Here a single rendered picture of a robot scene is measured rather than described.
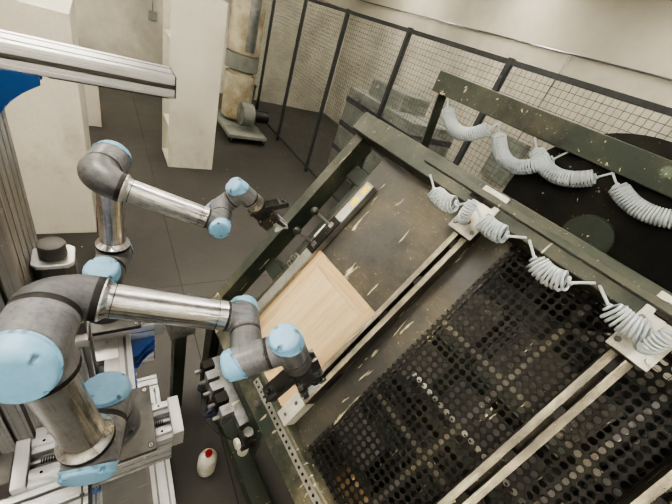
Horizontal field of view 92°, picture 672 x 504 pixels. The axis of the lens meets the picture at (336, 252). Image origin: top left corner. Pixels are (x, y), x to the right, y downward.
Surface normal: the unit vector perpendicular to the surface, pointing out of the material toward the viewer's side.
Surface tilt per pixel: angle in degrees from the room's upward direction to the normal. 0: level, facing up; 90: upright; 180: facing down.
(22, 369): 82
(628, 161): 90
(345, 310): 57
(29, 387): 82
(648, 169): 90
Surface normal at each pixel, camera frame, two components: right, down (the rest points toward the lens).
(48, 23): 0.48, 0.62
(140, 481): 0.30, -0.78
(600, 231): -0.77, 0.14
